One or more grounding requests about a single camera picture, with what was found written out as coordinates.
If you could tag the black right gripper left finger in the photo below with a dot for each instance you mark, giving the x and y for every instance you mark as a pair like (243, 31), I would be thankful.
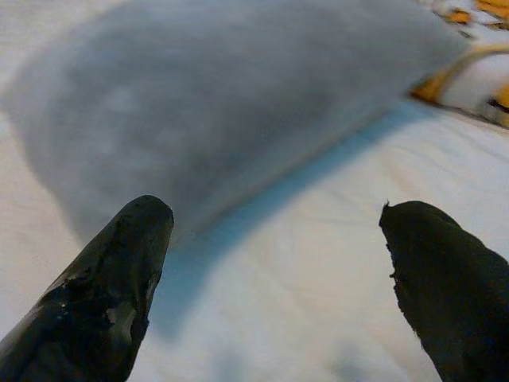
(91, 310)

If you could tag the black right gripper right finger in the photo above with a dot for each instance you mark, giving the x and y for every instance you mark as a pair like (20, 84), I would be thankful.
(457, 302)

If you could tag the yellow cartoon egg print blanket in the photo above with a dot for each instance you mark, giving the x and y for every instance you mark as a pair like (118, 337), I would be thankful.
(469, 83)

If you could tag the grey pillow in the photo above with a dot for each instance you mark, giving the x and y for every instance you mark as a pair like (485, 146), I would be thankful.
(199, 99)

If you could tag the white quilted mattress pad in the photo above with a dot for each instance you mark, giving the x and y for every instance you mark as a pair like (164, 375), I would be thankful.
(318, 278)

